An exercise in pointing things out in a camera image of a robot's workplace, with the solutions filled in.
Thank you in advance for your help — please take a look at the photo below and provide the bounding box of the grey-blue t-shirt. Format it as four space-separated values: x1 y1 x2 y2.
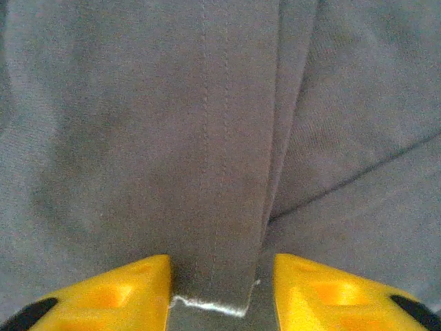
0 0 441 331

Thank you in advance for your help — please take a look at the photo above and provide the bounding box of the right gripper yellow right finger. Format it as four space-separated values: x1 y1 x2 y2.
274 253 441 331

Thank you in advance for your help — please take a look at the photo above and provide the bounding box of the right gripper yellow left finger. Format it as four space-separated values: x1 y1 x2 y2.
3 254 172 331

